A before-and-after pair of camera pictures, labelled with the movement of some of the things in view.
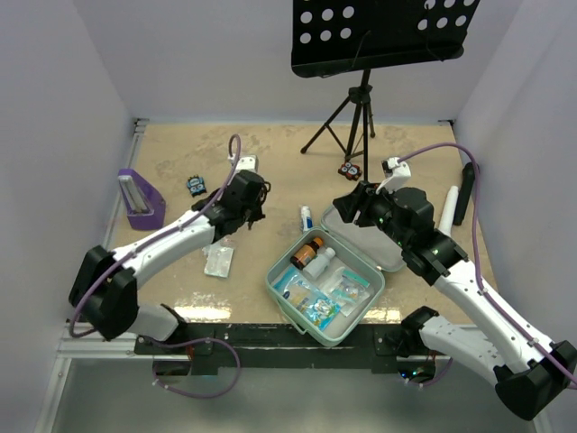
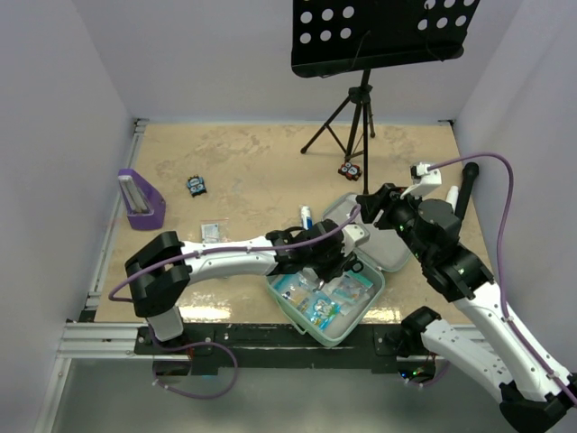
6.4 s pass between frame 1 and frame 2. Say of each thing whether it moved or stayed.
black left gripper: moved
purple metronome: stayed
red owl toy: stayed
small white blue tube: stayed
